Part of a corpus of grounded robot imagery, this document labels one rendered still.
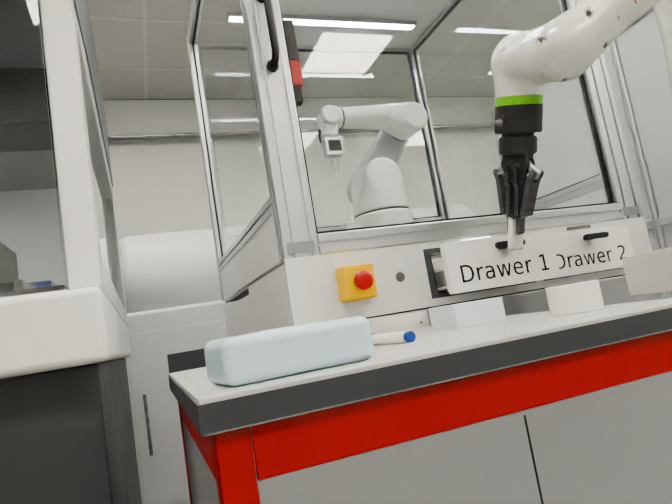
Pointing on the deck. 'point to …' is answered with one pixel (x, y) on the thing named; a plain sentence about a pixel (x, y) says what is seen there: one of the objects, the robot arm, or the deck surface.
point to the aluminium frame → (273, 230)
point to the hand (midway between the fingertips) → (515, 233)
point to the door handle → (272, 36)
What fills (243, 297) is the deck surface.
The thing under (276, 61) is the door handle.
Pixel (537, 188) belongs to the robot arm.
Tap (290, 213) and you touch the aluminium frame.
